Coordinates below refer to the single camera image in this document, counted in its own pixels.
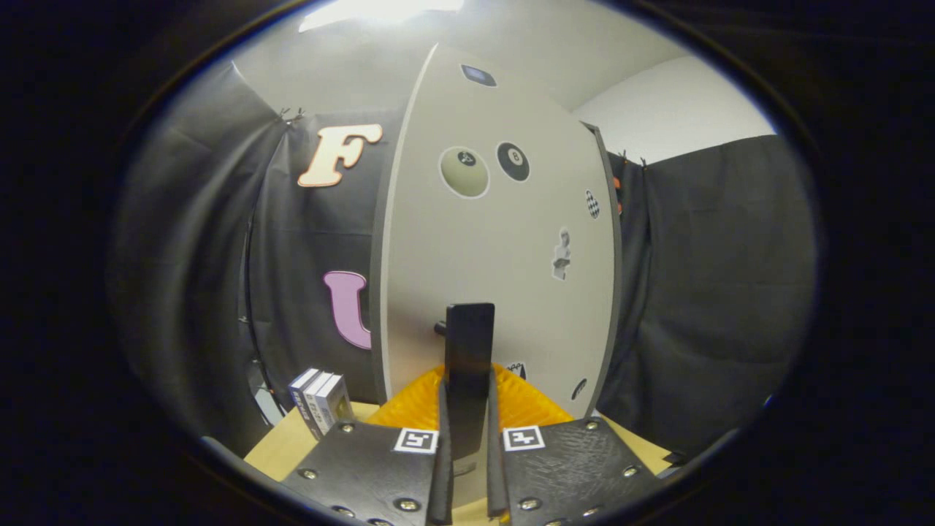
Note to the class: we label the ceiling light panel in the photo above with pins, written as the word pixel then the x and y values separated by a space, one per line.
pixel 380 11

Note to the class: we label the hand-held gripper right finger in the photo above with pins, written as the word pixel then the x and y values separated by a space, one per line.
pixel 497 482

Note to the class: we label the black backdrop cloth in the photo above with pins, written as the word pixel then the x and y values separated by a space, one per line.
pixel 730 292

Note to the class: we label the dark blue book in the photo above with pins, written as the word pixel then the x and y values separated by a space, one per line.
pixel 299 400

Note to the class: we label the white spine book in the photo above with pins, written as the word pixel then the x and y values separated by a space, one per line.
pixel 315 406

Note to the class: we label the white cabinet door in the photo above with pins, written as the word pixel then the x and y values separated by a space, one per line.
pixel 467 241

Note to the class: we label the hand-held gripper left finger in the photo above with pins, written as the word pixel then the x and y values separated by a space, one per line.
pixel 440 482

